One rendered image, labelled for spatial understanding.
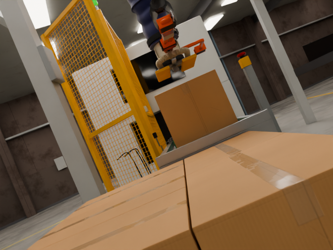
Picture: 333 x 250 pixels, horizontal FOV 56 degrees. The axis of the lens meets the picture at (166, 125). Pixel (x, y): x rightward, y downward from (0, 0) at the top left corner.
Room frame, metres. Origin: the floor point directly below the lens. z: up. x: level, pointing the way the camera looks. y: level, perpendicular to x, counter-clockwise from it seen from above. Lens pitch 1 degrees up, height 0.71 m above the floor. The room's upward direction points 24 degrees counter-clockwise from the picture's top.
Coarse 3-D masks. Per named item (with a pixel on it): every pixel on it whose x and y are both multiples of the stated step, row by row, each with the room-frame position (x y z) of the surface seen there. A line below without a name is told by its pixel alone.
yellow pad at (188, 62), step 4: (192, 56) 2.01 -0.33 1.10; (196, 56) 2.01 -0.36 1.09; (184, 60) 2.01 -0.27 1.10; (188, 60) 2.02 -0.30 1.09; (192, 60) 2.08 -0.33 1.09; (184, 64) 2.11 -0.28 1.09; (188, 64) 2.17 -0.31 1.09; (192, 64) 2.23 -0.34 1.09; (184, 68) 2.25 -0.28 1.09; (188, 68) 2.32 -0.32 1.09
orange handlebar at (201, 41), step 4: (164, 20) 1.52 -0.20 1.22; (168, 20) 1.53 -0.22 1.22; (168, 40) 1.82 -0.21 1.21; (200, 40) 2.21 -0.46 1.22; (188, 44) 2.21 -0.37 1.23; (192, 44) 2.21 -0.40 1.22; (196, 44) 2.22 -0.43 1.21; (200, 44) 2.30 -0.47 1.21; (172, 48) 2.06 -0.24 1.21; (200, 48) 2.40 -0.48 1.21
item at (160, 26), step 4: (164, 16) 1.54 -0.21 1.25; (168, 16) 1.54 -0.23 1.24; (156, 20) 1.54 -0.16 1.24; (160, 20) 1.54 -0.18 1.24; (160, 24) 1.54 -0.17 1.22; (164, 24) 1.54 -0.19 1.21; (168, 24) 1.54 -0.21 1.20; (172, 24) 1.55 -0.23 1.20; (160, 28) 1.54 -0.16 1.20; (164, 28) 1.56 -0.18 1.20; (168, 28) 1.59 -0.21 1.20; (172, 28) 1.61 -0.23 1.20; (160, 32) 1.61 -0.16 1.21; (164, 32) 1.62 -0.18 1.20
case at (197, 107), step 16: (192, 80) 1.87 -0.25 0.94; (208, 80) 1.87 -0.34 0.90; (160, 96) 1.88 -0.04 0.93; (176, 96) 1.88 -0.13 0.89; (192, 96) 1.88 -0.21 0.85; (208, 96) 1.87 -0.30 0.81; (224, 96) 1.87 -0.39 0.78; (176, 112) 1.88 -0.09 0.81; (192, 112) 1.88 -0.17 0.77; (208, 112) 1.87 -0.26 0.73; (224, 112) 1.87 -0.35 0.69; (176, 128) 1.88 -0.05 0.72; (192, 128) 1.88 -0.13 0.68; (208, 128) 1.87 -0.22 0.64; (176, 144) 1.89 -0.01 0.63
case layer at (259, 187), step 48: (240, 144) 1.33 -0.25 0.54; (288, 144) 0.90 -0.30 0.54; (144, 192) 1.18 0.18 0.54; (192, 192) 0.83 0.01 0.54; (240, 192) 0.64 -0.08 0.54; (288, 192) 0.55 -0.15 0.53; (48, 240) 1.07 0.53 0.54; (96, 240) 0.77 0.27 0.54; (144, 240) 0.60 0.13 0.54; (192, 240) 0.56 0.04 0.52; (240, 240) 0.55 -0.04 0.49; (288, 240) 0.55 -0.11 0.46
